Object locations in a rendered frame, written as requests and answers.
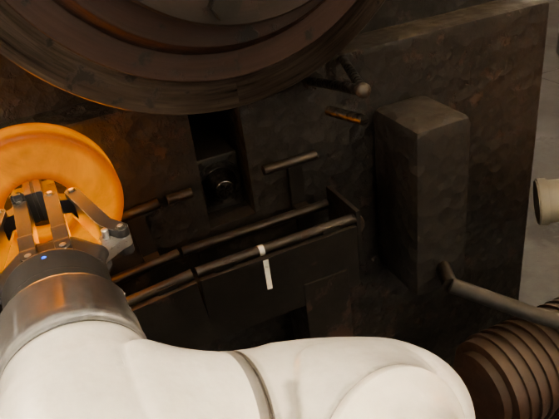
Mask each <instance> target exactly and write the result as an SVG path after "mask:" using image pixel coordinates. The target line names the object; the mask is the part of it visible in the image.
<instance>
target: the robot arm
mask: <svg viewBox="0 0 559 419"><path fill-rule="evenodd" d="M64 193H65V194H59V193H57V188H56V186H55V183H54V181H53V180H44V181H42V180H31V181H28V182H26V183H23V184H22V188H19V189H15V190H13V191H12V194H11V195H10V196H9V199H10V200H11V203H12V208H11V209H9V210H7V211H6V210H4V209H0V304H1V305H2V312H1V313H0V419H475V411H474V407H473V404H472V399H471V397H470V394H469V392H468V390H467V388H466V386H465V384H464V382H463V380H462V379H461V378H460V376H458V374H457V373H456V372H455V371H454V370H453V369H452V368H451V367H450V366H449V365H448V364H447V363H446V362H444V361H443V360H442V359H441V358H440V357H438V356H436V355H435V354H433V353H431V352H429V351H428V350H425V349H423V348H421V347H418V346H415V345H413V344H411V343H406V342H403V341H399V340H396V339H392V338H378V337H331V338H306V339H297V340H290V341H283V342H275V343H267V344H265V345H261V346H258V347H255V348H248V349H241V350H234V351H220V352H217V351H202V350H195V349H188V348H179V347H175V346H171V345H167V344H164V343H158V342H155V341H151V340H148V339H147V338H146V335H145V334H144V332H143V331H142V329H141V325H140V324H139V321H138V319H137V317H136V315H135V314H134V313H133V312H132V310H131V307H129V305H128V302H127V301H126V293H125V292H123V290H122V289H121V288H120V287H118V286H117V285H116V284H114V283H113V282H112V280H111V276H110V272H111V268H112V261H111V259H112V258H114V257H115V256H116V255H117V254H121V255H129V254H132V253H133V252H134V251H135V247H134V244H133V241H132V238H131V233H130V230H129V227H128V224H126V223H123V222H121V221H118V220H115V219H111V218H110V217H109V216H108V215H106V214H105V213H104V212H103V211H102V210H101V209H100V208H99V207H98V206H96V205H95V204H94V203H93V202H92V201H91V200H90V199H89V198H87V197H86V196H85V195H84V194H83V193H82V192H81V191H80V190H79V189H78V188H77V187H72V188H69V189H67V190H65V192H64ZM67 213H72V216H73V217H74V218H75V219H76V220H77V221H78V222H79V223H80V224H81V225H82V226H83V227H84V228H85V229H86V230H87V231H88V232H89V233H90V234H91V235H92V236H93V237H94V238H95V239H96V240H97V241H98V242H99V243H100V244H96V243H92V242H90V241H87V240H84V239H79V238H77V237H72V236H71V234H70V231H69V228H68V225H67V219H66V216H65V214H67ZM47 219H49V223H50V225H51V228H50V229H51V232H52V239H51V240H49V241H47V242H46V243H41V244H39V240H38V236H37V229H36V225H35V223H38V222H42V221H43V220H47ZM15 229H16V230H17V245H18V250H19V253H18V255H17V256H16V257H15V258H14V259H13V260H12V261H11V263H10V264H9V265H8V266H7V267H6V268H5V265H6V262H7V257H8V254H9V251H10V248H11V245H12V240H13V237H14V230H15ZM4 268H5V269H4Z"/></svg>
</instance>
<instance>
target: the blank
mask: <svg viewBox="0 0 559 419"><path fill-rule="evenodd" d="M31 180H53V181H56V182H58V183H60V184H62V185H64V186H65V187H67V188H68V189H69V188H72V187H77V188H78V189H79V190H80V191H81V192H82V193H83V194H84V195H85V196H86V197H87V198H89V199H90V200H91V201H92V202H93V203H94V204H95V205H96V206H98V207H99V208H100V209H101V210H102V211H103V212H104V213H105V214H106V215H108V216H109V217H110V218H111V219H115V220H118V221H121V218H122V214H123V208H124V197H123V191H122V187H121V182H120V180H119V178H118V176H117V173H116V171H115V169H114V167H113V165H112V163H111V162H110V160H109V158H108V157H107V155H106V154H105V152H104V151H103V150H102V149H101V148H100V147H99V146H98V145H97V144H96V143H95V142H94V141H92V140H91V139H89V138H88V137H86V136H84V135H83V134H81V133H79V132H77V131H74V130H73V129H70V128H67V127H65V126H59V125H54V124H49V123H23V124H18V125H14V126H8V127H5V128H2V129H0V209H4V205H5V202H6V199H7V197H8V196H9V195H10V193H11V192H12V191H13V190H14V189H15V188H17V187H18V186H19V185H21V184H23V183H26V182H28V181H31ZM65 216H66V219H67V225H68V228H69V231H70V234H71V236H72V237H77V238H79V239H84V240H87V241H90V242H92V243H96V244H100V243H99V242H98V241H97V240H96V239H95V238H94V237H93V236H92V235H91V234H90V233H89V232H88V231H87V230H86V229H85V228H84V227H83V226H82V225H81V224H80V223H79V222H78V221H77V220H76V219H75V218H74V217H73V216H72V213H67V214H65ZM50 228H51V225H50V224H47V225H43V226H36V229H37V236H38V240H39V244H41V243H46V242H47V241H49V240H51V239H52V232H51V229H50ZM18 253H19V250H18V245H17V230H16V229H15V230H14V237H13V240H12V245H11V248H10V251H9V254H8V257H7V262H6V265H5V268H6V267H7V266H8V265H9V264H10V263H11V261H12V260H13V259H14V258H15V257H16V256H17V255H18ZM5 268H4V269H5Z"/></svg>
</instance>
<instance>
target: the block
mask: <svg viewBox="0 0 559 419"><path fill-rule="evenodd" d="M373 123H374V144H375V164H376V185H377V206H378V246H379V258H380V261H381V263H382V264H383V266H384V267H385V268H387V269H388V270H389V271H390V272H391V273H392V274H393V275H394V276H395V277H396V278H397V279H399V280H400V281H401V282H402V283H403V284H404V285H405V286H406V287H407V288H408V289H410V290H411V291H412V292H413V293H415V294H417V295H424V294H426V293H429V292H432V291H433V290H436V289H438V288H441V287H442V284H441V281H440V279H439V277H438V273H437V270H436V268H437V266H438V264H439V263H441V262H442V261H443V260H444V261H448V262H449V263H450V265H451V267H452V270H453V272H454V275H455V277H456V279H460V278H461V277H462V276H463V271H464V253H465V234H466V216H467V180H468V162H469V143H470V125H471V124H470V121H469V118H468V117H467V116H466V115H465V114H463V113H462V112H459V111H456V110H454V109H453V108H451V107H449V106H445V105H444V104H442V103H440V102H438V101H435V100H433V99H431V98H429V97H427V96H415V97H413V98H409V99H407V100H403V101H399V102H395V103H393V104H389V105H386V106H381V107H379V108H378V109H377V110H375V112H374V115H373Z"/></svg>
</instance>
